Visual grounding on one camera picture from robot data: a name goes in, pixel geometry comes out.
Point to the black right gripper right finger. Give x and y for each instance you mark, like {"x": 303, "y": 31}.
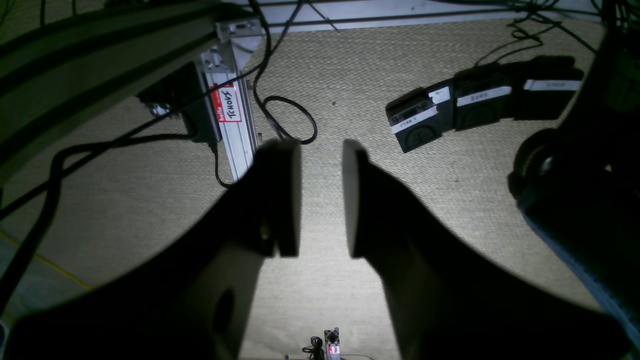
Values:
{"x": 448, "y": 302}

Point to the aluminium frame post with label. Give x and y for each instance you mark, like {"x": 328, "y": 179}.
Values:
{"x": 224, "y": 64}

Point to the black boxes with white labels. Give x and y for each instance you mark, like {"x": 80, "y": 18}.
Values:
{"x": 532, "y": 90}

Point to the black chair base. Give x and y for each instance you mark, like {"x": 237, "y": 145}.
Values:
{"x": 577, "y": 186}

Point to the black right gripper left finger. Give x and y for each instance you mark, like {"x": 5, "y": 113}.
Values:
{"x": 191, "y": 301}

